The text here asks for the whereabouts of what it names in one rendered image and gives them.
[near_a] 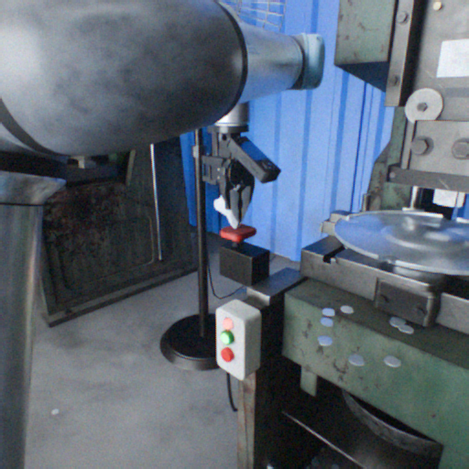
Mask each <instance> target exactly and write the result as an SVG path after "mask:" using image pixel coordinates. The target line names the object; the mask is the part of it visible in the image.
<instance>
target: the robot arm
mask: <svg viewBox="0 0 469 469"><path fill-rule="evenodd" d="M324 60H325V47H324V40H323V37H322V36H321V35H318V34H310V35H306V34H304V33H301V34H299V35H286V34H280V33H278V32H274V31H270V30H266V29H263V28H260V27H256V26H252V25H249V24H245V23H241V22H238V21H237V20H236V19H235V16H234V15H232V14H231V13H230V12H229V11H228V9H226V8H225V7H224V5H222V4H220V3H219V2H217V1H215V0H0V469H27V468H25V463H26V449H27V421H28V406H29V392H30V377H31V366H32V362H33V348H34V333H35V319H36V304H37V290H38V276H39V262H40V247H41V233H42V218H43V203H44V202H45V201H46V199H47V198H48V197H49V196H50V195H52V194H53V193H54V192H55V191H57V190H58V189H59V188H62V187H63V186H64V185H65V183H66V175H67V160H68V156H83V157H89V156H99V155H108V154H114V153H120V152H125V151H128V150H133V149H137V148H141V147H147V146H150V145H154V144H157V143H158V142H161V141H164V140H167V139H171V138H173V137H176V136H181V135H185V134H188V133H190V132H192V131H196V129H197V130H199V128H202V127H205V126H207V133H213V152H212V153H209V155H207V156H204V157H202V181H205V182H210V184H212V185H219V184H220V185H219V190H220V194H222V197H220V199H217V200H215V201H214V206H215V209H216V210H217V211H218V212H220V213H223V214H225V215H226V216H227V218H228V220H229V223H230V225H231V226H232V227H233V228H239V226H240V224H241V222H242V220H243V218H244V216H245V213H246V211H247V209H248V204H250V203H251V201H252V198H253V194H254V189H255V177H256V178H257V179H258V181H259V182H260V183H261V184H266V183H270V182H272V181H277V178H278V176H279V174H280V172H281V169H280V168H279V166H278V165H276V164H274V163H273V162H272V161H271V160H270V159H269V158H268V157H267V156H266V154H265V153H264V152H263V151H262V150H260V149H259V148H258V147H257V146H255V145H254V144H253V143H252V141H251V140H250V139H249V138H248V137H246V136H241V133H248V132H249V124H248V123H250V122H251V102H247V101H251V100H255V99H257V98H262V97H265V96H269V95H273V93H279V92H282V91H287V90H298V91H300V92H301V91H302V90H313V89H316V88H318V87H319V86H321V83H322V78H323V72H324ZM212 124H215V125H212ZM204 163H206V176H204ZM240 184H241V185H240Z"/></svg>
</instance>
